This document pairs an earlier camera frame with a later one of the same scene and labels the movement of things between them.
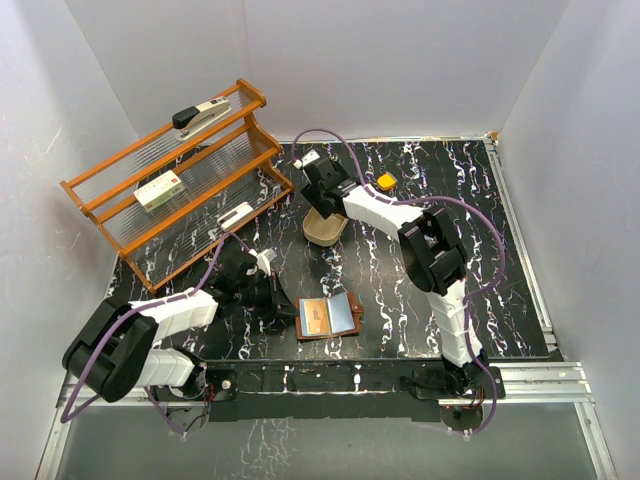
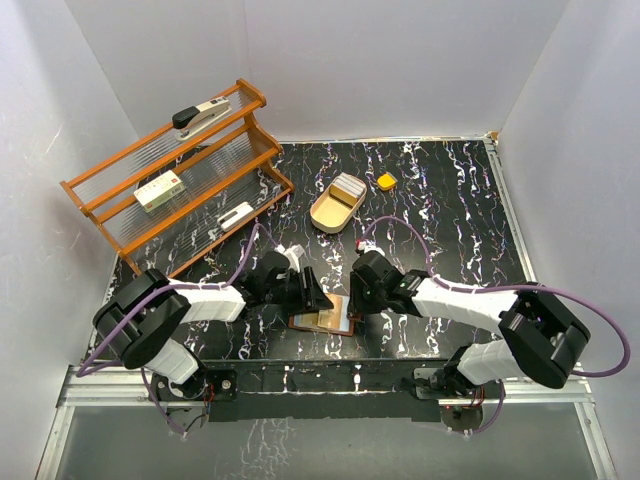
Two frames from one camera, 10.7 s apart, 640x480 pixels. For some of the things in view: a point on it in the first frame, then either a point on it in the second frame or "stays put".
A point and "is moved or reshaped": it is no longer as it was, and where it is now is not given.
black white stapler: (187, 121) stays put
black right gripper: (315, 196) → (357, 305)
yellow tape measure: (386, 182) stays put
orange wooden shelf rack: (169, 197) stays put
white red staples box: (159, 191) stays put
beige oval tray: (323, 231) is moved or reshaped
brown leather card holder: (326, 316) is moved or reshaped
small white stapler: (228, 219) stays put
